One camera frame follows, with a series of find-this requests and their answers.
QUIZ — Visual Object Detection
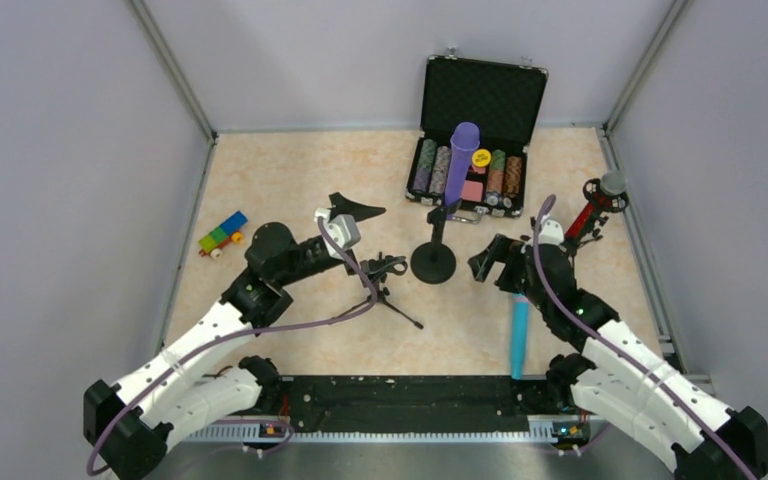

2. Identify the cyan toy microphone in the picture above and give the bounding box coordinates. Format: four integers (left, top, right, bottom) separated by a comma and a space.
509, 294, 530, 380

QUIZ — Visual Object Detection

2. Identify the round base clip mic stand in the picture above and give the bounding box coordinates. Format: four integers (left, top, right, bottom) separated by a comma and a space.
409, 200, 461, 285

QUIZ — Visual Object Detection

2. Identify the small tripod mic stand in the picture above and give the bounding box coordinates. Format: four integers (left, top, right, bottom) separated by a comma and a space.
340, 252, 424, 330

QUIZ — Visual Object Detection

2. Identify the shock mount tripod mic stand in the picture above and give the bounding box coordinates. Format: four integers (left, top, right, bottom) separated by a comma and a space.
519, 178, 630, 256

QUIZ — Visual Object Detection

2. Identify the purple toy microphone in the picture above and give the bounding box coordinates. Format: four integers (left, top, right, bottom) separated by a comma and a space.
443, 122, 480, 220

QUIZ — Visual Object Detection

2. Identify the red glitter microphone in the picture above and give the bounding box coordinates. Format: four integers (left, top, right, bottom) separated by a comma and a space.
565, 170, 629, 246

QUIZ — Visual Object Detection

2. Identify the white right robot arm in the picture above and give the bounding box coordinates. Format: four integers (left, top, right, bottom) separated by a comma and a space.
468, 234, 768, 479

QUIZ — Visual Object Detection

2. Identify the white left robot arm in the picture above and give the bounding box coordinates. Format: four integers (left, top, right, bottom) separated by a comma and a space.
83, 192, 386, 479

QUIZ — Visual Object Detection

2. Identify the purple green chip stack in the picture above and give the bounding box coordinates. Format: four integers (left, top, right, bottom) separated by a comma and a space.
412, 139, 437, 192

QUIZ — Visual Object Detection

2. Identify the green red chip stack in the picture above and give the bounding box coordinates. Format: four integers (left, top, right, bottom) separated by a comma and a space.
485, 150, 507, 206

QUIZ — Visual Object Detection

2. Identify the orange black chip stack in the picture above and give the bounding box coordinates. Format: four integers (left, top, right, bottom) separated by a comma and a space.
502, 156, 523, 200

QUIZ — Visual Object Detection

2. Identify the colourful toy block car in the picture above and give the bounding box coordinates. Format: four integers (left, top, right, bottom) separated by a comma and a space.
198, 210, 248, 259

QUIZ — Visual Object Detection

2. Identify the yellow dealer chip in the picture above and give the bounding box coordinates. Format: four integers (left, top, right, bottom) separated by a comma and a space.
471, 149, 492, 168

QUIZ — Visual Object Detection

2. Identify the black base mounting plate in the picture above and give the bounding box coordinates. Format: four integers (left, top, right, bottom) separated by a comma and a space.
217, 374, 614, 436

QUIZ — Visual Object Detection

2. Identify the black poker chip case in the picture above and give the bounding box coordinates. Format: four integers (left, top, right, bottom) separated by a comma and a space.
404, 55, 549, 223

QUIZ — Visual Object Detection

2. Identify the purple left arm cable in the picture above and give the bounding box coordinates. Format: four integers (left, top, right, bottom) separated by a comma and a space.
85, 217, 380, 477

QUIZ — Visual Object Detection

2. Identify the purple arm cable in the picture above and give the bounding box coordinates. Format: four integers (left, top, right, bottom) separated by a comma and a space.
532, 193, 760, 480
85, 217, 380, 477

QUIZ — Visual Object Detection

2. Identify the aluminium front rail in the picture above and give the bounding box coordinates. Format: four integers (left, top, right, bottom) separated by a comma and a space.
186, 411, 592, 452

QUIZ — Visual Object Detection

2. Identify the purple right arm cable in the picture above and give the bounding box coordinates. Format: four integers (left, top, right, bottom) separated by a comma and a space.
532, 193, 760, 480

